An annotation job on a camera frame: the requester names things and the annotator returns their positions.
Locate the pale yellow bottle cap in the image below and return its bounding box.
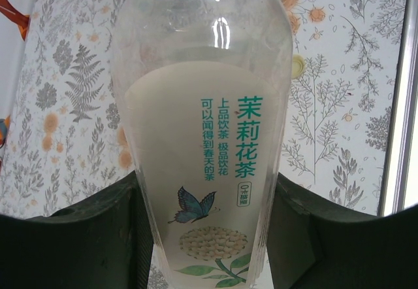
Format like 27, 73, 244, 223
291, 53, 306, 80

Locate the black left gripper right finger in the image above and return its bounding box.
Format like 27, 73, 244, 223
266, 173, 418, 289

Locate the clear jasmine tea bottle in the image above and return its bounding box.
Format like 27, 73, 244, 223
109, 0, 295, 289

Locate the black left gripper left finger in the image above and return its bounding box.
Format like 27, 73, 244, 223
0, 171, 154, 289

